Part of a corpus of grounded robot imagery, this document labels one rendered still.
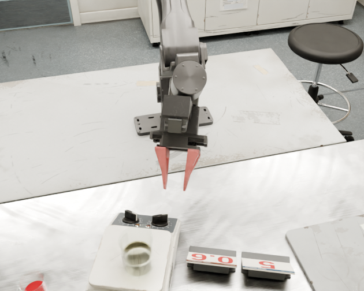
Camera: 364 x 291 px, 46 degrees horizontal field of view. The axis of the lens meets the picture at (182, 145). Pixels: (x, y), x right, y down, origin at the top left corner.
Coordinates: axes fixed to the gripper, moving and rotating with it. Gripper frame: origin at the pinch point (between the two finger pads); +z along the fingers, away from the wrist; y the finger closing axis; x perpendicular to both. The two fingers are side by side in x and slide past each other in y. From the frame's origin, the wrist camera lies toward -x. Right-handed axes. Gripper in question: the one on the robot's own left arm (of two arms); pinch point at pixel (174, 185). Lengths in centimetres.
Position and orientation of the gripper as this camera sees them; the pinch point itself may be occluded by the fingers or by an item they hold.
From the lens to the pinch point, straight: 78.2
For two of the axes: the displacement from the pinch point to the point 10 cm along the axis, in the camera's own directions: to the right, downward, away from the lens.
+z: -1.0, 9.9, -1.2
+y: 9.9, 0.9, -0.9
